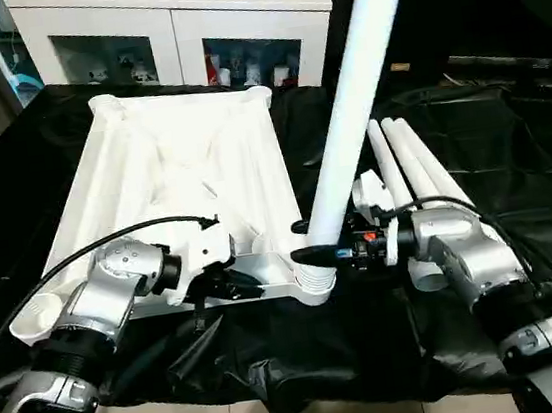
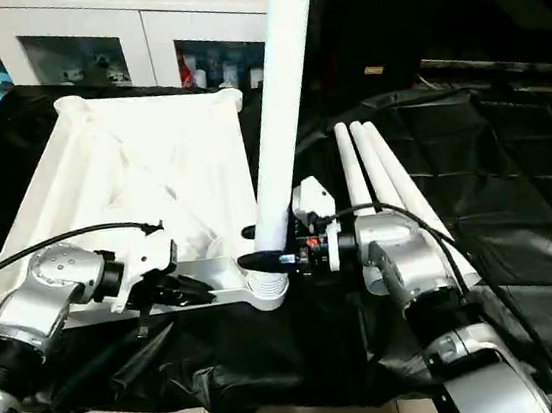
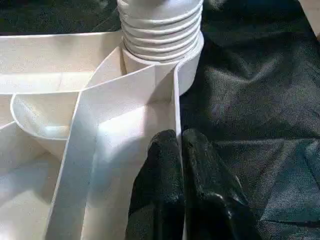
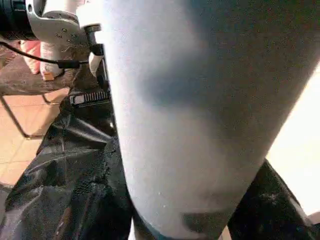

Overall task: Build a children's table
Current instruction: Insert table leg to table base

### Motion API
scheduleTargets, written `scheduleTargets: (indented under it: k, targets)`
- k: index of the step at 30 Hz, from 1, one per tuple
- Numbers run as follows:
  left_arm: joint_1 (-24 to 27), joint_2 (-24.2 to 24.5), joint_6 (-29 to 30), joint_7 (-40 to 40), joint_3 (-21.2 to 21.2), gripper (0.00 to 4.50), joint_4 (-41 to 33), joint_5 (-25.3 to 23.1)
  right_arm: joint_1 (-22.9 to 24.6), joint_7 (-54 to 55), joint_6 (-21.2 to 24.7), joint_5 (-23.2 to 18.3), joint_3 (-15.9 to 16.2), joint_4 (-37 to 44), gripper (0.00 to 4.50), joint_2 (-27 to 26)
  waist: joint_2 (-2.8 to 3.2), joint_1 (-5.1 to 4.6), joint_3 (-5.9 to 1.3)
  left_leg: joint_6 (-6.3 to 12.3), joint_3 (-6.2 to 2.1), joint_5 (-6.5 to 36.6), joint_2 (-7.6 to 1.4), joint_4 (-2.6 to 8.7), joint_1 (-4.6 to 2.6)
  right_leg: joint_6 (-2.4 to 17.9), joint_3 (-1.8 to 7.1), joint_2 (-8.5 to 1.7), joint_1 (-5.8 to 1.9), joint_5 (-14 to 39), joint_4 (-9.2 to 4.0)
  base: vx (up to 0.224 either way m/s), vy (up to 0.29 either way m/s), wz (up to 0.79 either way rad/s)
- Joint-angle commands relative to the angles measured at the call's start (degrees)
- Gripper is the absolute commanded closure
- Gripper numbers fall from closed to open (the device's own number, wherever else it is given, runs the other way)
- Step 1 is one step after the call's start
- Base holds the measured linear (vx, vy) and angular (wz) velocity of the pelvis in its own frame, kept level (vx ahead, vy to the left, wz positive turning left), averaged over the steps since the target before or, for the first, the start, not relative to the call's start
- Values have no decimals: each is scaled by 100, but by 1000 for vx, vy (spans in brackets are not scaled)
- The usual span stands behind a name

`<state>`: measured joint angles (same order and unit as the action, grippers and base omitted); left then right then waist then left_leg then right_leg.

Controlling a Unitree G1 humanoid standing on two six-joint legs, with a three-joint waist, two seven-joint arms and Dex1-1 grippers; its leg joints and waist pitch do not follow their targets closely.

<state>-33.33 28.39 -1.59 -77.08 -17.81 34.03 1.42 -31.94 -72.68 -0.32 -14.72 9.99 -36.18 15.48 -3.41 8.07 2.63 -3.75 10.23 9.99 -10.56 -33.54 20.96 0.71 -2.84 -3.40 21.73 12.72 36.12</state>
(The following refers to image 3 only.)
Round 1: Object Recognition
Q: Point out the white plastic table top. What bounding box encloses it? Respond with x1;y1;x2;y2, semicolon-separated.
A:
0;31;205;240

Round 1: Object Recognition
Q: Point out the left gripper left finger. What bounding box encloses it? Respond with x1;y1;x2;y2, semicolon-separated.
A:
125;128;186;240

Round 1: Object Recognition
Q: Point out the white plastic table leg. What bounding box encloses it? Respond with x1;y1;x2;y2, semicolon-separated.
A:
116;0;205;63

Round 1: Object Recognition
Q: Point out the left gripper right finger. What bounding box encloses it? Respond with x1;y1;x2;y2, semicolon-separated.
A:
181;127;264;240

